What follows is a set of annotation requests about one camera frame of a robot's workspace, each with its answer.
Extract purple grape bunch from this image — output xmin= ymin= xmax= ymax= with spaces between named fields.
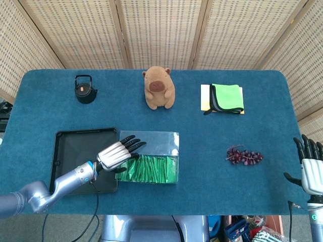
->
xmin=225 ymin=144 xmax=263 ymax=166

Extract black torso cable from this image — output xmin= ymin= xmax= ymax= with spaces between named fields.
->
xmin=171 ymin=215 xmax=184 ymax=239

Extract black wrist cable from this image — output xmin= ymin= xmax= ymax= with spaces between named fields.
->
xmin=288 ymin=200 xmax=303 ymax=242
xmin=41 ymin=180 xmax=99 ymax=242

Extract black iron teapot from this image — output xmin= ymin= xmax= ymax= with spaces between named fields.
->
xmin=74 ymin=74 xmax=98 ymax=105

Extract orange-brown box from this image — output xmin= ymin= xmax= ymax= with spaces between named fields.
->
xmin=263 ymin=215 xmax=283 ymax=236

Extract white and yellow sheet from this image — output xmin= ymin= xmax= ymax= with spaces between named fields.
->
xmin=200 ymin=84 xmax=245 ymax=115

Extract black plastic tray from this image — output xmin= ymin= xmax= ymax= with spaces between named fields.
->
xmin=48 ymin=128 xmax=119 ymax=196

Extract woven folding screen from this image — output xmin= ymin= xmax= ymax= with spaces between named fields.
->
xmin=0 ymin=0 xmax=323 ymax=142

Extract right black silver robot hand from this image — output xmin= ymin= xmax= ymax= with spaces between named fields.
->
xmin=283 ymin=134 xmax=323 ymax=195

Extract blue table cover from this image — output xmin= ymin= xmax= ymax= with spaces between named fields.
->
xmin=0 ymin=69 xmax=323 ymax=216

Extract brown capybara plush toy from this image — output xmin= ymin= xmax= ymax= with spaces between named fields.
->
xmin=142 ymin=66 xmax=176 ymax=110

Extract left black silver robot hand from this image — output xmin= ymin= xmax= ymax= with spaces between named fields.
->
xmin=96 ymin=135 xmax=147 ymax=174

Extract green folded microfiber cloth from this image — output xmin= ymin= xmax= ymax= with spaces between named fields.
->
xmin=203 ymin=83 xmax=245 ymax=116

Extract blue cardboard box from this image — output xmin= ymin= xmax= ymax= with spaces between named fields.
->
xmin=224 ymin=218 xmax=250 ymax=242

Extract clear box of green packets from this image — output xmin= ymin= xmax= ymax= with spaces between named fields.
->
xmin=115 ymin=130 xmax=180 ymax=186

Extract black equipment pile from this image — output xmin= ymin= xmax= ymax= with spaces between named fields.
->
xmin=0 ymin=100 xmax=12 ymax=132

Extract green tea bags row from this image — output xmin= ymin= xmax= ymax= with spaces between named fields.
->
xmin=117 ymin=153 xmax=177 ymax=184

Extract silver-blue robot torso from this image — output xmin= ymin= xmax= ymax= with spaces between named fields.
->
xmin=100 ymin=215 xmax=210 ymax=242

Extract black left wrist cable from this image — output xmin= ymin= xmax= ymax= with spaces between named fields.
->
xmin=41 ymin=180 xmax=99 ymax=242

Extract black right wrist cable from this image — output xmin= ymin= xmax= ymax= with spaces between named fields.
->
xmin=288 ymin=200 xmax=303 ymax=242

